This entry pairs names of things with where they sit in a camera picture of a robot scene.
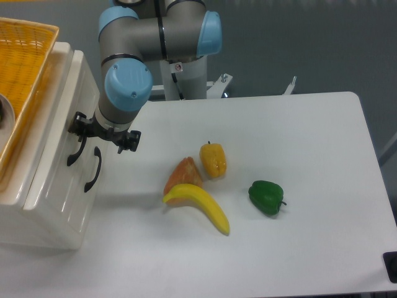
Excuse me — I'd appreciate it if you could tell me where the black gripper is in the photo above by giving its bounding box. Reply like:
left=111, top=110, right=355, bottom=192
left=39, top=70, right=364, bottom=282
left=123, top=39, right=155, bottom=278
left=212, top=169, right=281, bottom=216
left=68, top=112, right=141, bottom=154

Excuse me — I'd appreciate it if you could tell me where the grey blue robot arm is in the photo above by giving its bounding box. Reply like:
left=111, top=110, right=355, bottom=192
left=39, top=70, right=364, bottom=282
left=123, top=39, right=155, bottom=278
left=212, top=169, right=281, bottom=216
left=68, top=1, right=223, bottom=151

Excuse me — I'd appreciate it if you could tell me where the white drawer cabinet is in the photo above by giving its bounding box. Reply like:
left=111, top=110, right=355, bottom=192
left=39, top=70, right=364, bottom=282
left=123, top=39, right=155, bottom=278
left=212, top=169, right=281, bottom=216
left=0, top=41, right=112, bottom=251

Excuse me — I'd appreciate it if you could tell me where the orange toy fruit wedge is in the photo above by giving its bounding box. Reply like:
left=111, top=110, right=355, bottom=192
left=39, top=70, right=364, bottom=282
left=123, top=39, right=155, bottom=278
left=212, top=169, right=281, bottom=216
left=163, top=156, right=204, bottom=207

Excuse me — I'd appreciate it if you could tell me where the yellow toy banana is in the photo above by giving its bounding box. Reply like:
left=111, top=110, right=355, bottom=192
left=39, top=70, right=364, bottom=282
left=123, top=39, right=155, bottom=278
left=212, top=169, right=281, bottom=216
left=163, top=184, right=230, bottom=236

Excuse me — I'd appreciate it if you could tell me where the grey bowl in basket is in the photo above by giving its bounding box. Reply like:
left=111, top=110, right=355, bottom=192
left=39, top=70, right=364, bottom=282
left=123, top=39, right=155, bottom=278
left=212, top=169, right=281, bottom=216
left=0, top=95, right=16, bottom=151

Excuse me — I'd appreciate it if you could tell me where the yellow toy bell pepper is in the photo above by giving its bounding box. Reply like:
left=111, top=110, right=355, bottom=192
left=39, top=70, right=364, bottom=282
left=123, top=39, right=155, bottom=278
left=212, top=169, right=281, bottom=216
left=199, top=142, right=227, bottom=178

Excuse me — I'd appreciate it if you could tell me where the yellow woven basket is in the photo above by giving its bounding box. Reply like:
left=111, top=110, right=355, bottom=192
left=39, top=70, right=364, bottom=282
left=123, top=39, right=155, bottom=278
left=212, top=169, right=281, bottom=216
left=1, top=17, right=59, bottom=177

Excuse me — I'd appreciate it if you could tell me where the green toy bell pepper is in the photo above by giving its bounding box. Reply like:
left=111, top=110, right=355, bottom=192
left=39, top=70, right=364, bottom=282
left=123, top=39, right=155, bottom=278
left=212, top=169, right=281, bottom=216
left=248, top=180, right=287, bottom=216

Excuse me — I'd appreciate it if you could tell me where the black table corner clamp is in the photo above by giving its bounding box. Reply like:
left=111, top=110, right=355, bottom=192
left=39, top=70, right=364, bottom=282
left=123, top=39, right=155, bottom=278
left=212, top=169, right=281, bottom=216
left=383, top=251, right=397, bottom=284

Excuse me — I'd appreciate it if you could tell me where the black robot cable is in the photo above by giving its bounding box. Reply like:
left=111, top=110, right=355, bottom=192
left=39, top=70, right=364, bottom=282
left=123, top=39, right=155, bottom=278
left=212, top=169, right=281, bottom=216
left=169, top=61, right=187, bottom=101

